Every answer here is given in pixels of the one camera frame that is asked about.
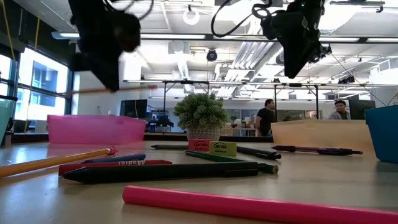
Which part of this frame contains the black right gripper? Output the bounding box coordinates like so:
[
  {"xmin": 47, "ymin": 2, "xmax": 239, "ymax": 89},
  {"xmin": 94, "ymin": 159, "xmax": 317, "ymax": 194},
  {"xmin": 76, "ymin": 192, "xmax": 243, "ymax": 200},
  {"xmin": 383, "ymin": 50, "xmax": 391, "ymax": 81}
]
[{"xmin": 261, "ymin": 11, "xmax": 323, "ymax": 79}]

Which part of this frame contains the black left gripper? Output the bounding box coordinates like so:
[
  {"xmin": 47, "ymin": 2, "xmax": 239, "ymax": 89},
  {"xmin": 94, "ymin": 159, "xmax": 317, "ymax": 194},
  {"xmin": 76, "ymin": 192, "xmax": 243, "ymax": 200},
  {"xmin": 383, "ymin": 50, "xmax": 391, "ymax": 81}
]
[{"xmin": 68, "ymin": 0, "xmax": 142, "ymax": 93}]

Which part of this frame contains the blue crayon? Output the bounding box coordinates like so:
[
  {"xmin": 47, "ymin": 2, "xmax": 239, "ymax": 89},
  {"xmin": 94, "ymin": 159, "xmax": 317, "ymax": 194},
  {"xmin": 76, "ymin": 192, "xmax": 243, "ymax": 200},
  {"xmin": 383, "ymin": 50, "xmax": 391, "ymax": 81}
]
[{"xmin": 81, "ymin": 152, "xmax": 147, "ymax": 165}]

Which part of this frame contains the purple pen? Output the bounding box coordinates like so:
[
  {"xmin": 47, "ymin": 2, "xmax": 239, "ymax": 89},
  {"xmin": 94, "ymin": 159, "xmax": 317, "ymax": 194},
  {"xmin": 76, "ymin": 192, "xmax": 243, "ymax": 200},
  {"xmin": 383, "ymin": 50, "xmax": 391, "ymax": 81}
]
[{"xmin": 271, "ymin": 144, "xmax": 364, "ymax": 156}]

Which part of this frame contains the dark crayon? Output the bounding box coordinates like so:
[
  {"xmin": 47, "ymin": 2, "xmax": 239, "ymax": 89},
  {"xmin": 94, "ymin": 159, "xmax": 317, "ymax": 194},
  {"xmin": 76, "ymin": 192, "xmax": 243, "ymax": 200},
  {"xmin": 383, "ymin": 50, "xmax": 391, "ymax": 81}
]
[{"xmin": 150, "ymin": 144, "xmax": 190, "ymax": 151}]

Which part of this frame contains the black pen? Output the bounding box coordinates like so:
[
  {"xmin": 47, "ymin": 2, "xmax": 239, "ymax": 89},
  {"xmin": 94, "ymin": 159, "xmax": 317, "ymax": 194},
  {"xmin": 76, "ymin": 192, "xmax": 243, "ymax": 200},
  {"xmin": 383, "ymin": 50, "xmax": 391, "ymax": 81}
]
[
  {"xmin": 235, "ymin": 145, "xmax": 282, "ymax": 161},
  {"xmin": 63, "ymin": 161, "xmax": 261, "ymax": 185}
]

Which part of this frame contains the red crayon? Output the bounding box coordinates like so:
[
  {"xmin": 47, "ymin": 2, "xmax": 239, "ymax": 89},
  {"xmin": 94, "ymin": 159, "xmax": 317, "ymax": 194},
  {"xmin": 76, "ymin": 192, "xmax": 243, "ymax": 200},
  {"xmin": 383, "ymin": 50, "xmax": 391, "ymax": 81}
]
[{"xmin": 58, "ymin": 159, "xmax": 174, "ymax": 177}]

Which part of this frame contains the orange pencil with pink eraser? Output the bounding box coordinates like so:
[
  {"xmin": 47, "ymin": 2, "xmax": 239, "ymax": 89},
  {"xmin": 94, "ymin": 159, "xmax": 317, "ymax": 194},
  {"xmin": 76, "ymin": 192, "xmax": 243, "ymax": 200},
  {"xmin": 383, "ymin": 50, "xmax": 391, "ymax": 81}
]
[{"xmin": 0, "ymin": 146, "xmax": 118, "ymax": 179}]

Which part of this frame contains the yellow eraser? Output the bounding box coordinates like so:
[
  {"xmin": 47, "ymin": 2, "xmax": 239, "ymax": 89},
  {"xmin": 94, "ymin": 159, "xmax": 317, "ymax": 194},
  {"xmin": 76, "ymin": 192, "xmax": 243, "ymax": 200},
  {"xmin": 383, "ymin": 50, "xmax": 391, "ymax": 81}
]
[{"xmin": 209, "ymin": 141, "xmax": 238, "ymax": 157}]

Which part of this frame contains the pink eraser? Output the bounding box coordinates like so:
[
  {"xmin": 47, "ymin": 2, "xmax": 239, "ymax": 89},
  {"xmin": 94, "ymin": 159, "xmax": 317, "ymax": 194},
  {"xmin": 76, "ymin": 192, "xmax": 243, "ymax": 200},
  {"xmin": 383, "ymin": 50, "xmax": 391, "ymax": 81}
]
[{"xmin": 188, "ymin": 138, "xmax": 216, "ymax": 152}]

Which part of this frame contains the green pencil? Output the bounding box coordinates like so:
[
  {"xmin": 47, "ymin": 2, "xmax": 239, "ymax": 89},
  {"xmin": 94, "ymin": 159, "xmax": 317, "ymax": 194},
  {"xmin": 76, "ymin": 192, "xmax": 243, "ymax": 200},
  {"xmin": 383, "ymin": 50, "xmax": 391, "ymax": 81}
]
[{"xmin": 185, "ymin": 149, "xmax": 280, "ymax": 175}]

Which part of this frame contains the pink pen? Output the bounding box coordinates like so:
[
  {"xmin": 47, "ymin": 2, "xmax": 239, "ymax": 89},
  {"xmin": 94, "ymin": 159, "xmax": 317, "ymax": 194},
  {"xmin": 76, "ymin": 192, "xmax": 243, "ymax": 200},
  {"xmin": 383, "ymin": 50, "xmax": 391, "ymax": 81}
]
[{"xmin": 122, "ymin": 185, "xmax": 398, "ymax": 224}]

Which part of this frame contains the pink translucent plastic bin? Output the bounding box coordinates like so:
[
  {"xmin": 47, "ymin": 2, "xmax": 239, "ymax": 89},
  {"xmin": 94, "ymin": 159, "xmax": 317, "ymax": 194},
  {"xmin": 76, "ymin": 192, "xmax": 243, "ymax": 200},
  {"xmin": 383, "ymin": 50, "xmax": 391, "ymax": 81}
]
[{"xmin": 47, "ymin": 114, "xmax": 147, "ymax": 146}]

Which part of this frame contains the person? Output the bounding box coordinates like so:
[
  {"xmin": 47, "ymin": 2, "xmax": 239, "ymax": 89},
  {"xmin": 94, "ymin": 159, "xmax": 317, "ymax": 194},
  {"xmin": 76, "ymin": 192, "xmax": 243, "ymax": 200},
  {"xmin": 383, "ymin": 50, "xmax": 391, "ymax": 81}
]
[
  {"xmin": 328, "ymin": 99, "xmax": 351, "ymax": 121},
  {"xmin": 254, "ymin": 98, "xmax": 277, "ymax": 138}
]

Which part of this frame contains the orange translucent plastic bin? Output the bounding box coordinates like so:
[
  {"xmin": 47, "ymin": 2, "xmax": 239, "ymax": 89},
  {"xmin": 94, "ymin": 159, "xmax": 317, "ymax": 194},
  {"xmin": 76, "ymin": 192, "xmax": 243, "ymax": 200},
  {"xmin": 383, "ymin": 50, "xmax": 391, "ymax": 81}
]
[{"xmin": 271, "ymin": 119, "xmax": 374, "ymax": 153}]

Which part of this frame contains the ceiling light strip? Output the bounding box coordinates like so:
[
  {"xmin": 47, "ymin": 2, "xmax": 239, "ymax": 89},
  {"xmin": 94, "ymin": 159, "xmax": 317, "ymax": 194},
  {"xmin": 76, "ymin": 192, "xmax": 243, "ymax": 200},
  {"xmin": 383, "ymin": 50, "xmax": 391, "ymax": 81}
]
[{"xmin": 51, "ymin": 30, "xmax": 398, "ymax": 44}]

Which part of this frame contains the small potted green plant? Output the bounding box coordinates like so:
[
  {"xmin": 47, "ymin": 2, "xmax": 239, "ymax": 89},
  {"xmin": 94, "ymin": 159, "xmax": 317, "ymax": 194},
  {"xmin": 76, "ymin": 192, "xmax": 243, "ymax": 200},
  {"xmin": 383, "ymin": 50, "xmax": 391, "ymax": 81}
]
[{"xmin": 173, "ymin": 92, "xmax": 229, "ymax": 141}]

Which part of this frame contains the green translucent plastic bin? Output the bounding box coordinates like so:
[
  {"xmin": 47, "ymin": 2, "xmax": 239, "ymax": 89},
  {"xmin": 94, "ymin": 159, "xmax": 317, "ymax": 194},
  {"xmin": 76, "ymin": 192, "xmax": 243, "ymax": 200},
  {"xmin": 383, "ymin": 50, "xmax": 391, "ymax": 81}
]
[{"xmin": 0, "ymin": 98, "xmax": 16, "ymax": 146}]

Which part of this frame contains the blue plastic bin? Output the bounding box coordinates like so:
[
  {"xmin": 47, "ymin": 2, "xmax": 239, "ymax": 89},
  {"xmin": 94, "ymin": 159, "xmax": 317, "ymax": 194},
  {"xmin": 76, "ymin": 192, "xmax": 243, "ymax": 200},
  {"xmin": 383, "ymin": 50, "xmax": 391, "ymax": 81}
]
[{"xmin": 364, "ymin": 105, "xmax": 398, "ymax": 165}]

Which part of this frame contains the black background table frame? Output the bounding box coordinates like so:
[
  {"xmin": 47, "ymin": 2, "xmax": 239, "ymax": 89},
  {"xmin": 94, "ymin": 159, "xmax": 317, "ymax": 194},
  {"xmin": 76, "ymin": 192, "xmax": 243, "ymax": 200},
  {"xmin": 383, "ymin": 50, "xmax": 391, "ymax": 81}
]
[{"xmin": 161, "ymin": 80, "xmax": 320, "ymax": 131}]

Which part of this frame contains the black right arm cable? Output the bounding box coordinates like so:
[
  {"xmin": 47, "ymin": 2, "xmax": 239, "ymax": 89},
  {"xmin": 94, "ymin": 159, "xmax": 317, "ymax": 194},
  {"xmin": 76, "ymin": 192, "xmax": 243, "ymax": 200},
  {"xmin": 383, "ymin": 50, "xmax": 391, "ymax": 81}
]
[{"xmin": 211, "ymin": 0, "xmax": 274, "ymax": 39}]

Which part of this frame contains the yellow hanging cable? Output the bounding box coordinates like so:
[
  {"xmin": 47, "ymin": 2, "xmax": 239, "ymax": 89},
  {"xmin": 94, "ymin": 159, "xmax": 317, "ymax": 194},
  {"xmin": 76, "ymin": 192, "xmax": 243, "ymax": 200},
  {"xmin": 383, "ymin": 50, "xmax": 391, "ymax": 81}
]
[{"xmin": 0, "ymin": 0, "xmax": 16, "ymax": 63}]

